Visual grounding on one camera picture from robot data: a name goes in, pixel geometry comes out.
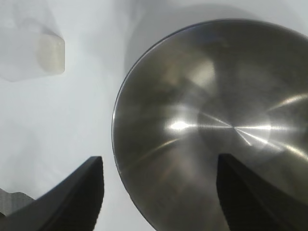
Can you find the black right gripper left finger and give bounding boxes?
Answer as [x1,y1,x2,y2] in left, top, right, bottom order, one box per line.
[0,155,105,231]

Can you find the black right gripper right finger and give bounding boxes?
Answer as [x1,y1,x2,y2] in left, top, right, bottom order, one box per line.
[216,153,308,231]

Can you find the stainless steel mixing bowl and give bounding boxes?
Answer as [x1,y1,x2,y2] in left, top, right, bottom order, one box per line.
[112,18,308,231]

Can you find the clear plastic measuring cup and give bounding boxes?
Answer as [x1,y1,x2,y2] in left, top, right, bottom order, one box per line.
[0,0,65,82]

